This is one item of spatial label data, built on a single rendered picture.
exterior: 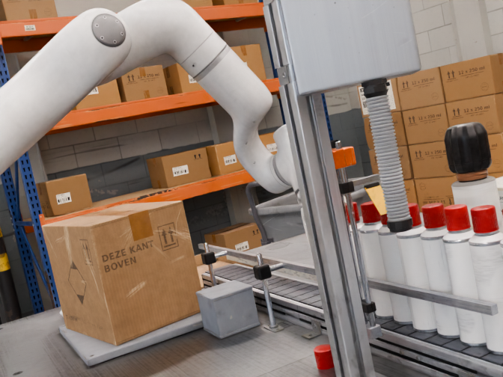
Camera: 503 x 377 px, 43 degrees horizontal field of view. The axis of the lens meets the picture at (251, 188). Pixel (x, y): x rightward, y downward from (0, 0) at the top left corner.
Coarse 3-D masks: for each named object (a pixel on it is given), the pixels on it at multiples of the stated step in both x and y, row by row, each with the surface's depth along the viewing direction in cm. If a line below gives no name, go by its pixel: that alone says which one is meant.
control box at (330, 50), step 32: (288, 0) 88; (320, 0) 87; (352, 0) 86; (384, 0) 86; (288, 32) 88; (320, 32) 88; (352, 32) 87; (384, 32) 86; (320, 64) 88; (352, 64) 87; (384, 64) 87; (416, 64) 86
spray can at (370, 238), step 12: (372, 204) 111; (372, 216) 111; (372, 228) 111; (372, 240) 111; (372, 252) 111; (372, 264) 112; (372, 276) 112; (384, 276) 111; (384, 300) 112; (384, 312) 112
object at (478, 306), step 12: (216, 252) 170; (228, 252) 162; (240, 252) 156; (288, 264) 134; (300, 264) 131; (360, 276) 112; (372, 288) 109; (384, 288) 105; (396, 288) 102; (408, 288) 100; (420, 288) 99; (432, 300) 95; (444, 300) 93; (456, 300) 91; (468, 300) 89; (480, 300) 88; (480, 312) 87; (492, 312) 85
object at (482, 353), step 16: (208, 272) 180; (224, 272) 176; (240, 272) 172; (256, 288) 153; (272, 288) 149; (288, 288) 146; (304, 288) 143; (320, 304) 129; (368, 320) 114; (384, 320) 112; (416, 336) 102; (432, 336) 100; (464, 352) 92; (480, 352) 91
